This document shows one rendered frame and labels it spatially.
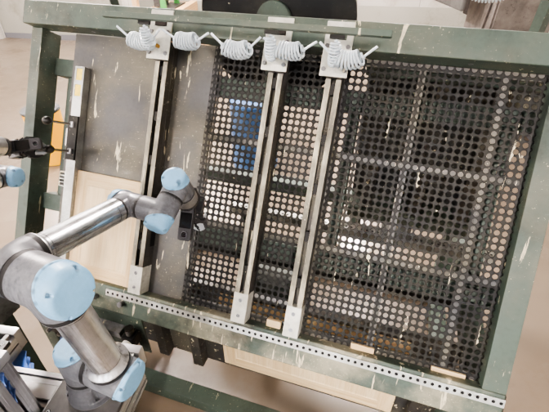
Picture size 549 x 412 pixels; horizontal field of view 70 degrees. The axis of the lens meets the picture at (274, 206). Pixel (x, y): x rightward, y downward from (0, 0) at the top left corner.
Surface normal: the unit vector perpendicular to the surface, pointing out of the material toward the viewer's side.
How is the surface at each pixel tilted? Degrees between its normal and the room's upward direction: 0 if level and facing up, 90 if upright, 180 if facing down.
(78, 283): 82
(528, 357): 0
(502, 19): 92
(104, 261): 59
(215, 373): 0
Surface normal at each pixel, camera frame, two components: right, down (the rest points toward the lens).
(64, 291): 0.91, 0.12
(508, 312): -0.27, 0.07
